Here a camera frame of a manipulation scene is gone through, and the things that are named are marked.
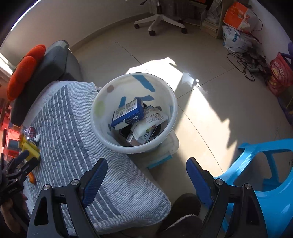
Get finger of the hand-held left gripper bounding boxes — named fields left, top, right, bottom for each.
left=5, top=150, right=30, bottom=172
left=16, top=158, right=39, bottom=181

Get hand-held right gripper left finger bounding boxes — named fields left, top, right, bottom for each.
left=26, top=157, right=108, bottom=238

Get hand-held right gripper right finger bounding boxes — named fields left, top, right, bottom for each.
left=186, top=157, right=268, bottom=238

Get yellow packet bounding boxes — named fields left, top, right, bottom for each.
left=19, top=135, right=41, bottom=183

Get white plastic bin blue patches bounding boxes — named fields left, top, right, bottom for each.
left=90, top=73, right=178, bottom=154

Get black plastic tray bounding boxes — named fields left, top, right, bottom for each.
left=119, top=125, right=165, bottom=147

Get blue cardboard box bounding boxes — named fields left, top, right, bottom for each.
left=111, top=98, right=144, bottom=130

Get long light blue packet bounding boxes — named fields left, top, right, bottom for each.
left=133, top=106, right=168, bottom=140

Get person's left hand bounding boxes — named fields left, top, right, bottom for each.
left=0, top=192, right=30, bottom=231

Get wooden shelf with red items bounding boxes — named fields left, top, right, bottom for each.
left=0, top=98, right=21, bottom=158

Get dark brown slipper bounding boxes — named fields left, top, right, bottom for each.
left=158, top=193, right=203, bottom=238

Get clear storage box blue lid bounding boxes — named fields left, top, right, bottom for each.
left=128, top=133, right=180, bottom=170

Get grey striped quilted blanket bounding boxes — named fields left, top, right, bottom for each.
left=22, top=81, right=172, bottom=236

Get blue plastic stool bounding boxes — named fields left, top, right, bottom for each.
left=214, top=138, right=293, bottom=238

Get orange pumpkin cushion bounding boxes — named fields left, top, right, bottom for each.
left=6, top=44, right=46, bottom=101

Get dark grey cushion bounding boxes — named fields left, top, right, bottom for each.
left=10, top=40, right=84, bottom=127

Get red snack bag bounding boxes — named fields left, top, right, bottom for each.
left=268, top=52, right=293, bottom=96

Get white printed bag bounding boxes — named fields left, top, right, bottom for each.
left=222, top=25, right=253, bottom=53

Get purple toy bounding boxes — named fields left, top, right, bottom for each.
left=283, top=41, right=293, bottom=60

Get white office chair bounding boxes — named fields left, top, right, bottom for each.
left=134, top=0, right=187, bottom=36

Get orange cardboard box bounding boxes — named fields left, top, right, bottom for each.
left=223, top=2, right=258, bottom=31

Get clear plastic bag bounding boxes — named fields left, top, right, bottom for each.
left=206, top=0, right=223, bottom=23

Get tangle of black cables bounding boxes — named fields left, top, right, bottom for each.
left=227, top=47, right=269, bottom=81

